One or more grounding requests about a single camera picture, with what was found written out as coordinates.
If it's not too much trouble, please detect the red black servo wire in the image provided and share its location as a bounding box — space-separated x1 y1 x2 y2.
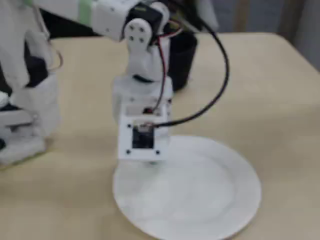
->
153 21 184 115
48 43 64 72

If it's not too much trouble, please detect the white curved furniture part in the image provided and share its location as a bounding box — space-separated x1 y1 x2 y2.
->
197 0 220 29

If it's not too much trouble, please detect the white paper plate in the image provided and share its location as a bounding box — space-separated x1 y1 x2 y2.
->
112 134 263 240

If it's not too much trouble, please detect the yellow green base mat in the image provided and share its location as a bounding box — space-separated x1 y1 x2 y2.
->
0 147 61 172

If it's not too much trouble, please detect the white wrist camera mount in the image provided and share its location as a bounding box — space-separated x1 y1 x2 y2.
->
117 106 172 161

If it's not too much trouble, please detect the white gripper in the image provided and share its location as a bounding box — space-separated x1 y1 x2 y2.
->
112 76 174 121

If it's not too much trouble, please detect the wooden post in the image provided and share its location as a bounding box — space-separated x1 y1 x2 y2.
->
234 0 248 33

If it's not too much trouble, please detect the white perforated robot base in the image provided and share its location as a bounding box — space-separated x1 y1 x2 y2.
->
0 92 48 166

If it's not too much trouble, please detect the black round pot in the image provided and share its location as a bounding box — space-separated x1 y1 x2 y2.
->
168 32 199 92

